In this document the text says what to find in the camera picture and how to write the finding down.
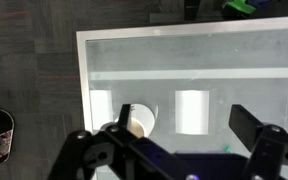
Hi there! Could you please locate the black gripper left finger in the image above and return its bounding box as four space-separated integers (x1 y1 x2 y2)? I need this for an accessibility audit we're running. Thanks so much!
47 103 198 180

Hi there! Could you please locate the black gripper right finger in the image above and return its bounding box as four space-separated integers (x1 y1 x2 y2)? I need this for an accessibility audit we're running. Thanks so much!
228 104 288 180

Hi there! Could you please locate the white mug with floral print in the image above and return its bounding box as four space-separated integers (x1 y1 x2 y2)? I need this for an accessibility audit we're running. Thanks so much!
98 102 160 139

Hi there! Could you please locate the bright green plastic object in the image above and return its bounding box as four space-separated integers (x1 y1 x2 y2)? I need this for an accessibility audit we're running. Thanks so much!
221 0 257 20

